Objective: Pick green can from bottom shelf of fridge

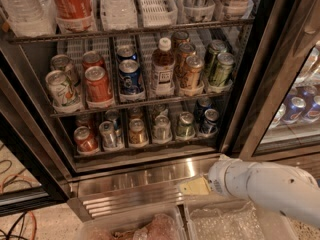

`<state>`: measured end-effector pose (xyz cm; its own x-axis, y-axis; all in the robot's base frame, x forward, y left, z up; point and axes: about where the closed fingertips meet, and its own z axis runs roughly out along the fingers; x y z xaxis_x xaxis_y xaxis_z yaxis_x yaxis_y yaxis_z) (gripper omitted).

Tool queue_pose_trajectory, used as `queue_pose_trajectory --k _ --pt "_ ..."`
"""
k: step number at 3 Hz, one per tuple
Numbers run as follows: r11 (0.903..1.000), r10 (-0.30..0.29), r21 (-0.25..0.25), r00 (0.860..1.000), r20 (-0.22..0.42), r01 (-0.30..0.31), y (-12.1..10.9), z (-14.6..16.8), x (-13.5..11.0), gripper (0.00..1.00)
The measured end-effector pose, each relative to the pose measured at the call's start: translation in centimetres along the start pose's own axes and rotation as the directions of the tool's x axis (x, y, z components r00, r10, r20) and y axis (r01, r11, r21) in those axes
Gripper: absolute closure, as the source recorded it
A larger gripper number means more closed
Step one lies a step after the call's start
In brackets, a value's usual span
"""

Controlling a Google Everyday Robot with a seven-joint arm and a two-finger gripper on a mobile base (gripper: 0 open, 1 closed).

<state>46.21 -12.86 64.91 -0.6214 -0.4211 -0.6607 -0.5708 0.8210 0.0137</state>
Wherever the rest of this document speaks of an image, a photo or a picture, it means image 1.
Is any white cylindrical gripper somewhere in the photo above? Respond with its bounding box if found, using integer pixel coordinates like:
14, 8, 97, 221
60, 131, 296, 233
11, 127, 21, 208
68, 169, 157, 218
178, 158, 244, 198

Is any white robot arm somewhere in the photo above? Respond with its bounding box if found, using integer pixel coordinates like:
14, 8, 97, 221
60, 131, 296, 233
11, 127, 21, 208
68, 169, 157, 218
177, 155, 320, 228

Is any green can bottom shelf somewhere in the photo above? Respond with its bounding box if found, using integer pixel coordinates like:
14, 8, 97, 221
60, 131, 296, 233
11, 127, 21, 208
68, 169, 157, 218
176, 111, 195, 139

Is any blue can bottom front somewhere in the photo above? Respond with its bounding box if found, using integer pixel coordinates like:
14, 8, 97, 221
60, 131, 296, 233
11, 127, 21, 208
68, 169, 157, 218
200, 109, 219, 134

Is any silver white can bottom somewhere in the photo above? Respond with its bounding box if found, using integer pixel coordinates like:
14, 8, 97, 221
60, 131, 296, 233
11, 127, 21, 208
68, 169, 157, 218
153, 115, 171, 140

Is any gold can bottom front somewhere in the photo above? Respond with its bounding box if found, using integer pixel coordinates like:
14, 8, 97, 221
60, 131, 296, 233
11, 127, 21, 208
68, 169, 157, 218
129, 119, 147, 144

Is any blue can bottom rear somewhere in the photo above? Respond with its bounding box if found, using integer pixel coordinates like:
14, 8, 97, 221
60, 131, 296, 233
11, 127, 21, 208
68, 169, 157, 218
193, 97, 212, 123

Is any fridge glass door right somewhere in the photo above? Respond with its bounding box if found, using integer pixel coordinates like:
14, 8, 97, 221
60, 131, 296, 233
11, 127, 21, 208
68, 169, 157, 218
237, 0, 320, 160

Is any silver can bottom front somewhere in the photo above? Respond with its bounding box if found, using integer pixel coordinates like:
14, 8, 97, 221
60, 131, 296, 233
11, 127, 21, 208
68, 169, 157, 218
99, 121, 117, 148

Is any red can bottom front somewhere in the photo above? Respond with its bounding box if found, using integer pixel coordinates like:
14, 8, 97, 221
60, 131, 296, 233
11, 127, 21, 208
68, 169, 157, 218
73, 126, 98, 152

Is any orange can middle front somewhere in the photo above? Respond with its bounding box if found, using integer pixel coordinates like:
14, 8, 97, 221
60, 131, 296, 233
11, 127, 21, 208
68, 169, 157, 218
180, 55, 204, 89

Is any orange can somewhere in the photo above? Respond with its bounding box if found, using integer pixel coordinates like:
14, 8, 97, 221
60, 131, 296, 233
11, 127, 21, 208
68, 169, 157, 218
180, 55, 204, 89
171, 30, 190, 50
175, 42, 197, 78

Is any green can middle front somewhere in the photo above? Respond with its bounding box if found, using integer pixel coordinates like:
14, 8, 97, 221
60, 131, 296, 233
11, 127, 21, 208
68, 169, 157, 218
209, 52, 235, 87

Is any blue pepsi can front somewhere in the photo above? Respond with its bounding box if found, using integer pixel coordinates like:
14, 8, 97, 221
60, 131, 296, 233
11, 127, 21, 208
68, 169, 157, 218
119, 59, 143, 95

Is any blue pepsi can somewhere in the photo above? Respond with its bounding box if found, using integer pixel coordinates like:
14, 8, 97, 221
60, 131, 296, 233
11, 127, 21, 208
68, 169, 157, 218
117, 45, 137, 62
119, 59, 143, 95

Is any red coke can front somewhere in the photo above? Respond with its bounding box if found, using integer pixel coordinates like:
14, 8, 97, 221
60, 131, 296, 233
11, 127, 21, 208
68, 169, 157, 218
85, 66, 113, 102

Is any red coke can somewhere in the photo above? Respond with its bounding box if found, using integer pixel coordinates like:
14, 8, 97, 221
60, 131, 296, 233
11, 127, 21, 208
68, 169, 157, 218
82, 51, 105, 70
85, 66, 113, 102

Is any green can middle rear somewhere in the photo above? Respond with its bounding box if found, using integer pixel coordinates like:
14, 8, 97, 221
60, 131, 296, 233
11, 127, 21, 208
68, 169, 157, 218
204, 39, 228, 77

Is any orange can middle rear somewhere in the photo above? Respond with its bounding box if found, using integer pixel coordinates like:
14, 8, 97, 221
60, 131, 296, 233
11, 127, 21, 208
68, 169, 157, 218
171, 30, 190, 50

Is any blue pepsi can rear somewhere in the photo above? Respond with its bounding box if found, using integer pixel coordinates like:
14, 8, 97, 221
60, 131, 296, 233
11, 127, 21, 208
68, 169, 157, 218
117, 45, 137, 62

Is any white 7up can front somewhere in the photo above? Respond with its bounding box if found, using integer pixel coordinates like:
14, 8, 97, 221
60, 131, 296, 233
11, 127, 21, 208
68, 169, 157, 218
45, 70, 79, 107

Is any red coke can rear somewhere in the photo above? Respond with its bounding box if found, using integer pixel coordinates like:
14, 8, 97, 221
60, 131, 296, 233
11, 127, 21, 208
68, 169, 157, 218
82, 51, 105, 70

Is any white empty shelf tray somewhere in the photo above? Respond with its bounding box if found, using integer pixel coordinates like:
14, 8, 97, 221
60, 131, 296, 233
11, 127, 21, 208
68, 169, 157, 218
138, 0, 178, 28

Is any white can middle rear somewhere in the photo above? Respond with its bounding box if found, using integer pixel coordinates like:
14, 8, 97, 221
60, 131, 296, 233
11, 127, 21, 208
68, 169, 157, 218
51, 54, 80, 86

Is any left clear plastic bin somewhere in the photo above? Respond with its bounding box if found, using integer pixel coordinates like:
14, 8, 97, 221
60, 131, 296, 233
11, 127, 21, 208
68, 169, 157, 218
73, 204, 187, 240

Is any clear plastic bin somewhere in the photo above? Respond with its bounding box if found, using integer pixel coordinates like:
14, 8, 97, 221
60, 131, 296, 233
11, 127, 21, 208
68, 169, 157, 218
184, 195, 298, 240
73, 204, 187, 240

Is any right clear plastic bin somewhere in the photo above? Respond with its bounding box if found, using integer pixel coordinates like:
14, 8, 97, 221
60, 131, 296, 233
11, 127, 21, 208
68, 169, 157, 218
184, 195, 298, 240

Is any tea bottle white cap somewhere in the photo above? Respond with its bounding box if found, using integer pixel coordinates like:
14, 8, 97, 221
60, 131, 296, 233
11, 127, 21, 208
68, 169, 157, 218
151, 37, 175, 93

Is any clear water bottle centre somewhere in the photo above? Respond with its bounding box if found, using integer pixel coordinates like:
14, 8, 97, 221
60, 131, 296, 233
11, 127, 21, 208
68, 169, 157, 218
100, 0, 138, 30

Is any clear water bottle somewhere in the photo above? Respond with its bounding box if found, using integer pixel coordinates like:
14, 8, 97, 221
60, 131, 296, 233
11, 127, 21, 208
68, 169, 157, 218
100, 0, 138, 30
1, 0, 56, 37

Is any red coke bottle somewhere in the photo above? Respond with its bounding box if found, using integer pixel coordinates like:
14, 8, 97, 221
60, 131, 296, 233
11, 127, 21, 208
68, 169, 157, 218
54, 0, 92, 20

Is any clear water bottle left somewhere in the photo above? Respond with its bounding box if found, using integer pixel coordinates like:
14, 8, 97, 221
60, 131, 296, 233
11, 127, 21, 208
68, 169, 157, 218
1, 0, 56, 37

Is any orange cable on floor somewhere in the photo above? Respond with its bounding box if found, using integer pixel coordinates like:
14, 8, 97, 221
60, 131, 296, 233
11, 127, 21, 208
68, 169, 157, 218
0, 157, 38, 240

